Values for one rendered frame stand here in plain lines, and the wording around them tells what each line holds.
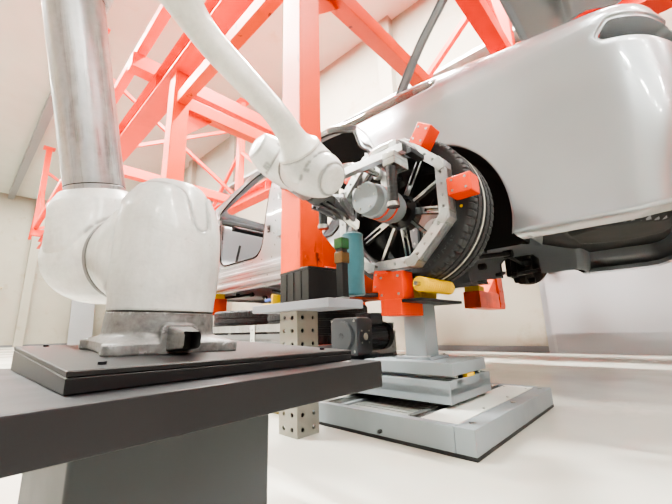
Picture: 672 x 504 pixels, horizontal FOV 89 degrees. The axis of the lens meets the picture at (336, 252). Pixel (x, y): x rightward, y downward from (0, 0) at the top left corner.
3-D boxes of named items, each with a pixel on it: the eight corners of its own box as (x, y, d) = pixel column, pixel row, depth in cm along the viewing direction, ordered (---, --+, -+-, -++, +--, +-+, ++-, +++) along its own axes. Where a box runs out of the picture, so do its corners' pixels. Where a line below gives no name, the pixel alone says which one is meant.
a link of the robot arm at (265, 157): (278, 190, 100) (302, 199, 91) (235, 159, 90) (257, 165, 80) (298, 159, 101) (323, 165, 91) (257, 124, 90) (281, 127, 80)
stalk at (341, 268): (349, 298, 114) (347, 239, 119) (343, 298, 112) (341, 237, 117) (342, 299, 117) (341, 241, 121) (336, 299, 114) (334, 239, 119)
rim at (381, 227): (480, 163, 150) (387, 178, 186) (457, 143, 134) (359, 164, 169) (472, 277, 146) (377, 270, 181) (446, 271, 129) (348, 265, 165)
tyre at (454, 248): (500, 142, 146) (377, 166, 192) (478, 119, 129) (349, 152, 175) (489, 297, 140) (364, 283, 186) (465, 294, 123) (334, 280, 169)
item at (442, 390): (491, 392, 140) (489, 367, 142) (452, 408, 114) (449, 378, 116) (390, 382, 173) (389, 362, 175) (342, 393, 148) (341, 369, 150)
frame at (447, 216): (462, 261, 123) (447, 127, 135) (454, 259, 119) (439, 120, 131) (349, 279, 160) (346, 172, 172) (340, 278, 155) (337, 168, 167)
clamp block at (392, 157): (408, 170, 122) (407, 156, 123) (394, 161, 116) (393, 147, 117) (396, 174, 125) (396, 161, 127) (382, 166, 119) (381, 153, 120)
